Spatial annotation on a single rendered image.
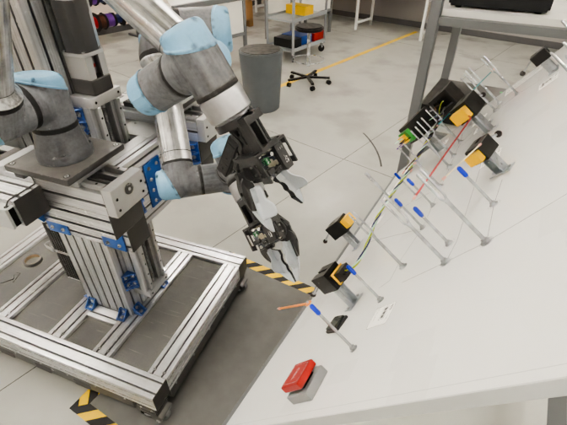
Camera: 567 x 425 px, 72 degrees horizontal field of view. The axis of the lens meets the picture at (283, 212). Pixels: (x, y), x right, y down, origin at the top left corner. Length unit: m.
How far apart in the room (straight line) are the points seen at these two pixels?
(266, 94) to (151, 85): 3.63
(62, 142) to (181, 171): 0.37
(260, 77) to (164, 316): 2.86
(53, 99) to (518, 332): 1.08
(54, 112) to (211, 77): 0.63
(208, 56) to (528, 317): 0.52
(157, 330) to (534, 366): 1.69
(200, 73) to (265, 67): 3.57
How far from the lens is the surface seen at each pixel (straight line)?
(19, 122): 1.13
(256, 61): 4.16
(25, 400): 2.23
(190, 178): 0.97
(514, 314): 0.47
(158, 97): 0.69
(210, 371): 2.01
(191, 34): 0.63
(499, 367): 0.43
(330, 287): 0.78
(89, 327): 2.06
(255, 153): 0.64
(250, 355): 2.03
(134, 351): 1.90
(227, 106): 0.63
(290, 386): 0.66
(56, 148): 1.21
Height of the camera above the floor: 1.70
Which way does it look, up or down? 37 degrees down
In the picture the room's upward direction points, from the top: straight up
